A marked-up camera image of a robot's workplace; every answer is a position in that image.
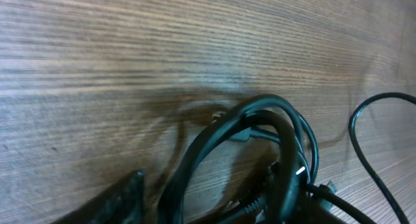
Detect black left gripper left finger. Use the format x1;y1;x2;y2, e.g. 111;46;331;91
53;170;144;224

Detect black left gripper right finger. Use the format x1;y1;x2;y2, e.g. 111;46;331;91
253;162;345;223

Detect black thin USB cable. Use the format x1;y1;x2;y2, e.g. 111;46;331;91
213;92;416;224

